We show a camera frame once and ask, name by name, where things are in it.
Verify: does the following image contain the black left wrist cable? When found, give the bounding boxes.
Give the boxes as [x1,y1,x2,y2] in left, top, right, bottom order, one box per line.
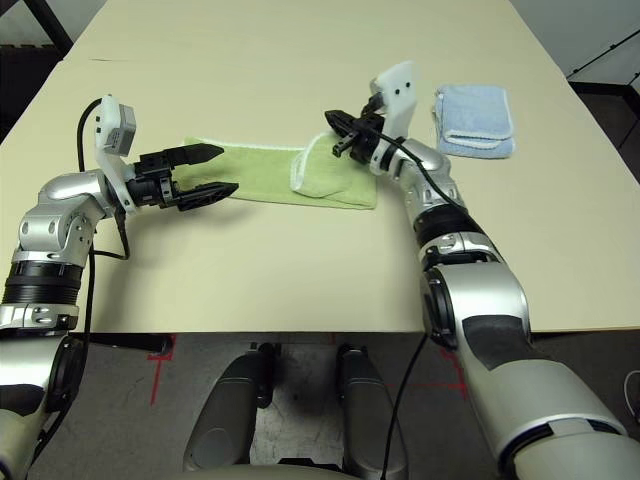
[27,98,132,471]

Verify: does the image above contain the grey robot torso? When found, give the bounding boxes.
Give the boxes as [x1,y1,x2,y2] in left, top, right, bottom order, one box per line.
[184,462,351,480]

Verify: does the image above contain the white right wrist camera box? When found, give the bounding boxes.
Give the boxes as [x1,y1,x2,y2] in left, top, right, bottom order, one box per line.
[369,59,420,174]

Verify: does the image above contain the grey right robot leg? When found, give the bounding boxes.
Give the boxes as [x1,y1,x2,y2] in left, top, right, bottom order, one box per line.
[334,343,409,480]

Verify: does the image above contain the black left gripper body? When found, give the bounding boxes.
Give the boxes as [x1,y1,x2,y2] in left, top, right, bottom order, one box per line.
[125,153,180,210]

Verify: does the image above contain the grey robot leg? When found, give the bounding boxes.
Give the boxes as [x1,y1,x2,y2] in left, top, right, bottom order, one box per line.
[334,343,409,480]
[182,344,274,474]

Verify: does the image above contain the folded light blue towel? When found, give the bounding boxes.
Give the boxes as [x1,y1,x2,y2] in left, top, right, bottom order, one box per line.
[430,84,517,159]

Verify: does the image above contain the black tripod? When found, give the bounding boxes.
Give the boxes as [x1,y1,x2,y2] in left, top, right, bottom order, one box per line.
[567,32,640,81]

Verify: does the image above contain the beige side table black frame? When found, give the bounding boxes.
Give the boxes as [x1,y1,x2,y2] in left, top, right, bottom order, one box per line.
[24,0,74,54]

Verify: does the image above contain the grey left robot leg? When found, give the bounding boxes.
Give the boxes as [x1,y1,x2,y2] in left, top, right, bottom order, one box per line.
[182,344,274,474]

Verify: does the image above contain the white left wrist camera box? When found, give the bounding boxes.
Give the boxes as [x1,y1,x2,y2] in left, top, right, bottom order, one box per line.
[92,95,139,216]

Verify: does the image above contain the black foam floor mats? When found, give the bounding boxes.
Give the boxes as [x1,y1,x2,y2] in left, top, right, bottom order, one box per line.
[0,43,66,146]

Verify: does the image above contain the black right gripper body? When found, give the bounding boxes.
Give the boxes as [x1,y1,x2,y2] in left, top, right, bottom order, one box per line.
[332,112,389,164]

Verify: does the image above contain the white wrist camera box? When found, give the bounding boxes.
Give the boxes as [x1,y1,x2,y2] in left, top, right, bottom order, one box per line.
[369,59,420,174]
[92,95,139,216]

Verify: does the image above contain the green towel with white trim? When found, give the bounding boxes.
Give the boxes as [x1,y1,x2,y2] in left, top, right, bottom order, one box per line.
[182,130,379,212]

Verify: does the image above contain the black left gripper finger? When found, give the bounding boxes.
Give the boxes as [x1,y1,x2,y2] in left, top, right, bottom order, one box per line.
[162,143,225,167]
[175,182,240,212]

